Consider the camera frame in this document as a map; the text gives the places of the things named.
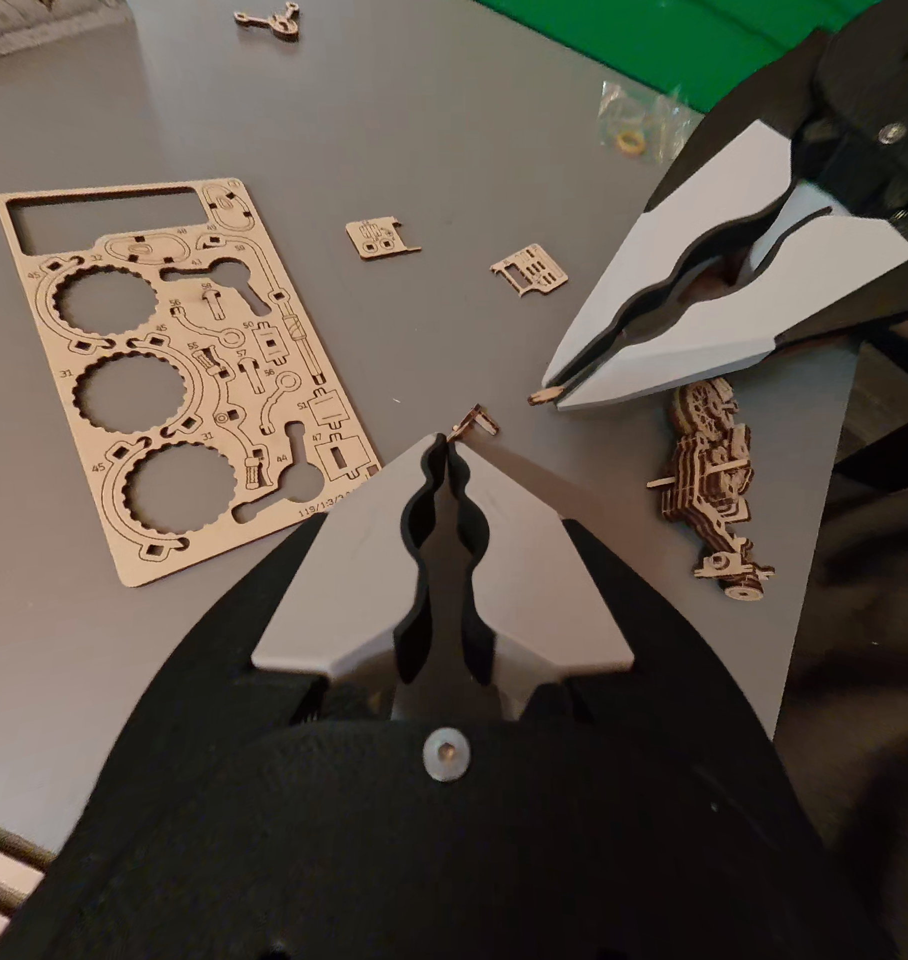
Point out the person's dark clothing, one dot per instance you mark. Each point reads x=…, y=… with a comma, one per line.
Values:
x=859, y=675

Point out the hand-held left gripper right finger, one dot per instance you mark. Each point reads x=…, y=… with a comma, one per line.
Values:
x=551, y=592

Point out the clear plastic bag with rings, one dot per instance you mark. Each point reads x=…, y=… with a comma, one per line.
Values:
x=641, y=124

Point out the grey desk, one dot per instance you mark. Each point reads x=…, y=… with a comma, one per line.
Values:
x=439, y=150

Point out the assembled wooden puzzle model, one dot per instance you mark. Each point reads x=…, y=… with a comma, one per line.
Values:
x=713, y=487

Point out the square wooden puzzle piece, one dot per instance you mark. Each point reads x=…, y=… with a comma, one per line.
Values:
x=529, y=270
x=379, y=240

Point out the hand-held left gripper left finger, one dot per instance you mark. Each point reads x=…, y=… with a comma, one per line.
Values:
x=334, y=585

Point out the white paper with drawing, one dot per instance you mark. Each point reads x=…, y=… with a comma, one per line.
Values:
x=34, y=30

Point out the small angled wooden puzzle piece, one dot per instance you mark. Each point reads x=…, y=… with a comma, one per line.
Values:
x=475, y=421

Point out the green plastic bin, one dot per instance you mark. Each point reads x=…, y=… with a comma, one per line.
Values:
x=649, y=37

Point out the wooden puzzle sheet with cutouts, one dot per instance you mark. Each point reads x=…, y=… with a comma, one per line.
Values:
x=199, y=390

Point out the tiny wooden puzzle piece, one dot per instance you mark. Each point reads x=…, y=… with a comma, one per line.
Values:
x=545, y=396

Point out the key-shaped wooden puzzle piece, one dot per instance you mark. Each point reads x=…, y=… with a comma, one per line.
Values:
x=270, y=19

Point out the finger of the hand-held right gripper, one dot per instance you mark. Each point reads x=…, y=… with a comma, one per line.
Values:
x=694, y=195
x=799, y=277

